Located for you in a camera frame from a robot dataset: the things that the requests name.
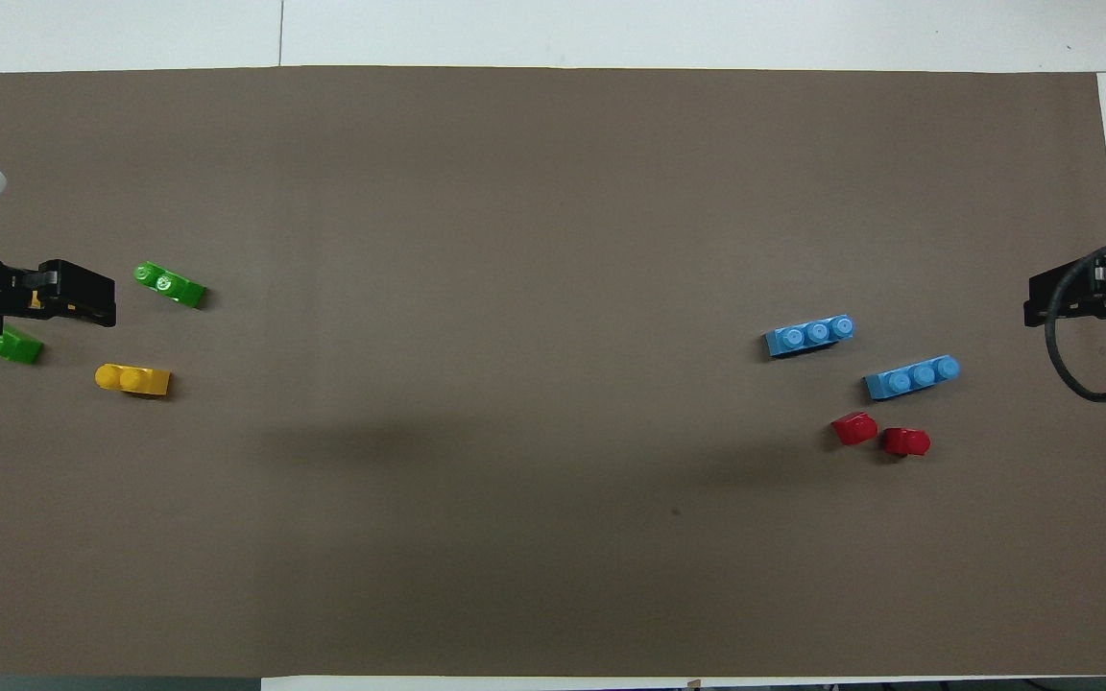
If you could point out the brown table mat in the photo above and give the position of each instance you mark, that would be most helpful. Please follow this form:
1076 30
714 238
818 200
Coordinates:
553 192

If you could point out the red small toy block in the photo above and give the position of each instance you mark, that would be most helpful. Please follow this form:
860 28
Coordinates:
855 429
906 441

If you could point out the green two-stud toy block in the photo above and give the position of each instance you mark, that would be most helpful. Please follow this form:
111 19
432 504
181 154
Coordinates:
169 285
11 345

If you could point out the blue three-stud toy block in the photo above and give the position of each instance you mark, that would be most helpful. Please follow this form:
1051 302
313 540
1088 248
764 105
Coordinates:
913 377
810 336

